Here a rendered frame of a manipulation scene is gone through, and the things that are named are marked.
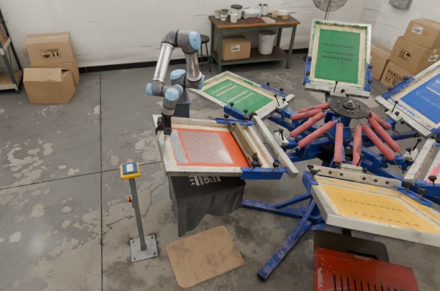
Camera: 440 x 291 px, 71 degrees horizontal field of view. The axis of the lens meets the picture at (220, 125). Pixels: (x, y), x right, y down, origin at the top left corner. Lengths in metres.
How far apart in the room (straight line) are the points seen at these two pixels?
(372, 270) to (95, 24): 5.03
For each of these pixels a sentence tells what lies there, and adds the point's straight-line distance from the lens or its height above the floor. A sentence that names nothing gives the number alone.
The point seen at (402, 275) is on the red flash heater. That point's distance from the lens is 1.84.
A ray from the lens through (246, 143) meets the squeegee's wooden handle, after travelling 2.13.
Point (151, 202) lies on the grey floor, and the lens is 3.31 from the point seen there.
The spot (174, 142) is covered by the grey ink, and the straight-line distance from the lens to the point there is 2.05.
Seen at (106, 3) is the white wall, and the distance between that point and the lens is 5.54.
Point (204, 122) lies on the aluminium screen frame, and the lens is 2.31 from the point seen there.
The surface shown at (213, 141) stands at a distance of 2.19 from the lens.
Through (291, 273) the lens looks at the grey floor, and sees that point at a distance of 2.94.
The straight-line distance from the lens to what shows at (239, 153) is 2.17.
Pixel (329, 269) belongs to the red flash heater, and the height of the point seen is 1.10.
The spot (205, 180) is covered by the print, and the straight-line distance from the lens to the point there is 2.16.
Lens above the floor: 2.50
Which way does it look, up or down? 36 degrees down
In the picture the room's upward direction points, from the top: 3 degrees clockwise
